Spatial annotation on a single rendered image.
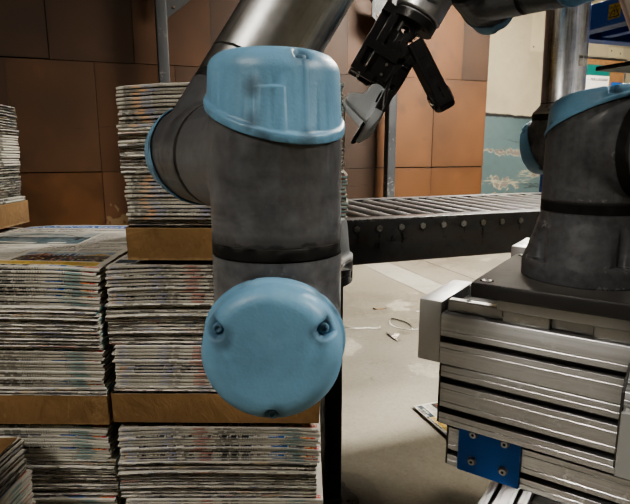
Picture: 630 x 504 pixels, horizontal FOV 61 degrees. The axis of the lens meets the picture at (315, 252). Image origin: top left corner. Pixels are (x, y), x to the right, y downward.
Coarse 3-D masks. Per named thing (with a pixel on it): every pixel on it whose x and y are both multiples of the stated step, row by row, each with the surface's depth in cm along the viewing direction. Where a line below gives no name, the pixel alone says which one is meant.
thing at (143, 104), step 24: (120, 96) 66; (144, 96) 66; (168, 96) 66; (144, 120) 67; (120, 144) 67; (144, 144) 66; (120, 168) 67; (144, 168) 67; (144, 192) 68; (168, 192) 68; (144, 216) 69; (168, 216) 69; (192, 216) 68
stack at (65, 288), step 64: (0, 256) 76; (64, 256) 76; (0, 320) 71; (64, 320) 71; (128, 320) 72; (192, 320) 72; (0, 384) 73; (64, 384) 73; (128, 384) 73; (192, 384) 73; (64, 448) 75; (128, 448) 75; (192, 448) 75; (256, 448) 75; (320, 448) 75
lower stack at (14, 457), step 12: (12, 444) 70; (0, 456) 68; (12, 456) 71; (24, 456) 73; (0, 468) 68; (12, 468) 70; (24, 468) 73; (0, 480) 68; (12, 480) 70; (24, 480) 72; (0, 492) 67; (12, 492) 70; (24, 492) 72
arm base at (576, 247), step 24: (552, 216) 66; (576, 216) 63; (600, 216) 62; (624, 216) 62; (552, 240) 65; (576, 240) 63; (600, 240) 62; (624, 240) 62; (528, 264) 68; (552, 264) 64; (576, 264) 62; (600, 264) 62; (624, 264) 63; (576, 288) 63; (600, 288) 62; (624, 288) 62
